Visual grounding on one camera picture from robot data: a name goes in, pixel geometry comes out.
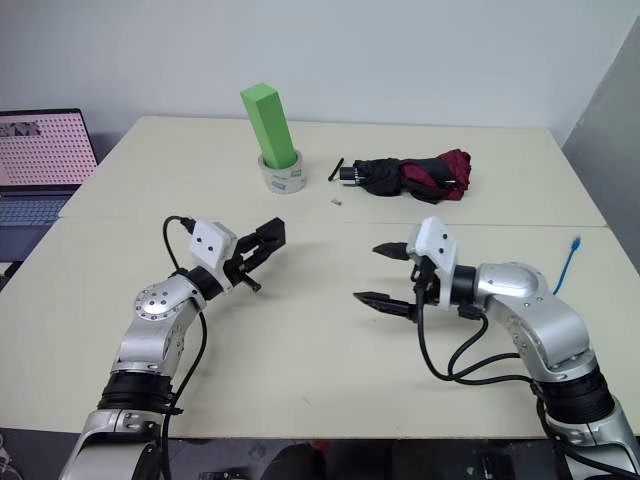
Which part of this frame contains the clear tape roll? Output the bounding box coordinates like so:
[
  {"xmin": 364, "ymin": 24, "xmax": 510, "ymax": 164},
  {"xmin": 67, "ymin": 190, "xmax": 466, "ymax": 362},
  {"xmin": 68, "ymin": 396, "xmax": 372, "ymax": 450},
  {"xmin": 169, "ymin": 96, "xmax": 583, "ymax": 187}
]
[{"xmin": 257, "ymin": 147, "xmax": 308, "ymax": 196}]

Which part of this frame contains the green foam block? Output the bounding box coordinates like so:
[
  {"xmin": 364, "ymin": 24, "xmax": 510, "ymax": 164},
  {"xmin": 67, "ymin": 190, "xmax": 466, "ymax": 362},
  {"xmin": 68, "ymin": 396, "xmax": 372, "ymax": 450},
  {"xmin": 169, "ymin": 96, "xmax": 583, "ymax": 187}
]
[{"xmin": 239, "ymin": 81, "xmax": 300, "ymax": 169}]

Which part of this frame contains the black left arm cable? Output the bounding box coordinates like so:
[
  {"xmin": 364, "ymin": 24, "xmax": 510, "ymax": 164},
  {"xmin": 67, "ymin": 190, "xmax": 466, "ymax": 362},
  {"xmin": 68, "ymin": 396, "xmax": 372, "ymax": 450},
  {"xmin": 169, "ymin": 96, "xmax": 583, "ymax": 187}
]
[{"xmin": 149, "ymin": 215, "xmax": 209, "ymax": 480}]

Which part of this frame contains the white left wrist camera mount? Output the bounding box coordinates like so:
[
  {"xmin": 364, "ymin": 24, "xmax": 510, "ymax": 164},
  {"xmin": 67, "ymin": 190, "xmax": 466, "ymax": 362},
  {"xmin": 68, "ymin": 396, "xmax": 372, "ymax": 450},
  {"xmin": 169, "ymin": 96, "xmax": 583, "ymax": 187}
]
[{"xmin": 190, "ymin": 219, "xmax": 238, "ymax": 267}]

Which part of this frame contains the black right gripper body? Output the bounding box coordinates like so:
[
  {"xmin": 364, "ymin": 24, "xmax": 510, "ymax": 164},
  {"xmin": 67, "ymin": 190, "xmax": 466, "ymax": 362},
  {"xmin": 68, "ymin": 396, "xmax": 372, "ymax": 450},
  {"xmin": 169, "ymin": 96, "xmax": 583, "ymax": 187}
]
[{"xmin": 409, "ymin": 252, "xmax": 454, "ymax": 324}]

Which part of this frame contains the blue Ethernet cable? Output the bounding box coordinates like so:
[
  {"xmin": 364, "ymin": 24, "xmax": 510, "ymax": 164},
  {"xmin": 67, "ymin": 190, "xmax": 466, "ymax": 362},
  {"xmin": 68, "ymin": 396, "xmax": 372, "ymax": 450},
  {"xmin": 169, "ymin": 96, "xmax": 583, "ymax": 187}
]
[{"xmin": 550, "ymin": 234, "xmax": 583, "ymax": 297}]

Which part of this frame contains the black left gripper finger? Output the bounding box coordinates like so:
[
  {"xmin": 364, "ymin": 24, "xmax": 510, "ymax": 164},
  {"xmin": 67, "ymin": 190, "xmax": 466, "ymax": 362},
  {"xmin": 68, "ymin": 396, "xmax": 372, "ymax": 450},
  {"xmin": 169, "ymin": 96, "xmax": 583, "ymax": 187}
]
[
  {"xmin": 249, "ymin": 229, "xmax": 288, "ymax": 261},
  {"xmin": 253, "ymin": 216, "xmax": 287, "ymax": 242}
]

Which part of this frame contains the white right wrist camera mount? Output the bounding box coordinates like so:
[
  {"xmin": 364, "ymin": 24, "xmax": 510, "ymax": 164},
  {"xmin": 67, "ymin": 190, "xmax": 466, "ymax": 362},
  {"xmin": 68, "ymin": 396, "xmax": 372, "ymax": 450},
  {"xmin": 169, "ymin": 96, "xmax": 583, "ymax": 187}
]
[{"xmin": 406, "ymin": 216, "xmax": 460, "ymax": 284}]

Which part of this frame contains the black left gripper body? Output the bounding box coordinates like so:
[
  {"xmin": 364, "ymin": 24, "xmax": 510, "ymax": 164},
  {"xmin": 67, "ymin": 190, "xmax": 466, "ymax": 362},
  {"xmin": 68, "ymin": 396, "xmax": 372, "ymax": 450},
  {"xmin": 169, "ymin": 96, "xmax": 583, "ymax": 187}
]
[{"xmin": 222, "ymin": 233, "xmax": 263, "ymax": 294}]

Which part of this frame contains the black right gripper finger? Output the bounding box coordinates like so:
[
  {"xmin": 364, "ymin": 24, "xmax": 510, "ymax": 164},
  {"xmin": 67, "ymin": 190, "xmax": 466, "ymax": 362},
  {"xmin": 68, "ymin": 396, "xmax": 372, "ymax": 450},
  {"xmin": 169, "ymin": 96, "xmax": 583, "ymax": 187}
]
[
  {"xmin": 371, "ymin": 241, "xmax": 412, "ymax": 262},
  {"xmin": 352, "ymin": 290, "xmax": 419, "ymax": 322}
]

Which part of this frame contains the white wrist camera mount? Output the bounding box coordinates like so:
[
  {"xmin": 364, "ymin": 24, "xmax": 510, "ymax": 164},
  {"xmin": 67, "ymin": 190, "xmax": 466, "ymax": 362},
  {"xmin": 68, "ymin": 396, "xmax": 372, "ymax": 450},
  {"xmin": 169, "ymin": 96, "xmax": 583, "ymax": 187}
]
[
  {"xmin": 406, "ymin": 216, "xmax": 460, "ymax": 284},
  {"xmin": 190, "ymin": 219, "xmax": 238, "ymax": 267}
]

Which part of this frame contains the grey partition panel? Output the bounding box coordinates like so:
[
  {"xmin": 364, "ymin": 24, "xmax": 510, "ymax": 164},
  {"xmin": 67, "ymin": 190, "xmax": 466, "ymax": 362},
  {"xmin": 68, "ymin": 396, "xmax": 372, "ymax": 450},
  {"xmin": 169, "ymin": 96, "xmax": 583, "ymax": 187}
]
[{"xmin": 559, "ymin": 18, "xmax": 640, "ymax": 277}]

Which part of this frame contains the black and red folded umbrella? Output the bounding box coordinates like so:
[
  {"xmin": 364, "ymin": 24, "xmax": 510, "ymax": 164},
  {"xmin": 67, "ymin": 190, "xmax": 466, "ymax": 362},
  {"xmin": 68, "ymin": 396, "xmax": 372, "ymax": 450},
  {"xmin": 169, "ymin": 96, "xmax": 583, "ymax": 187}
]
[{"xmin": 327, "ymin": 148, "xmax": 474, "ymax": 205}]

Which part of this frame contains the dark rounded shape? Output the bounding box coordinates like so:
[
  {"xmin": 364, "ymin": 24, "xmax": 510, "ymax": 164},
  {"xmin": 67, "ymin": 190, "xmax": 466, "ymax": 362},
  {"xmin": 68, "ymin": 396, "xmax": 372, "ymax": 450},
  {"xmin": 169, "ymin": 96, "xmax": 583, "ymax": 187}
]
[{"xmin": 199, "ymin": 441, "xmax": 332, "ymax": 480}]

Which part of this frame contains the open laptop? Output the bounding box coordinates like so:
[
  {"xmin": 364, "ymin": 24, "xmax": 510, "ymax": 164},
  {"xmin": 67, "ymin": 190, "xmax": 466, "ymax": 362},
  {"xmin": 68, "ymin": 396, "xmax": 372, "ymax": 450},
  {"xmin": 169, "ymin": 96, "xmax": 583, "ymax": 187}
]
[{"xmin": 0, "ymin": 106, "xmax": 100, "ymax": 264}]

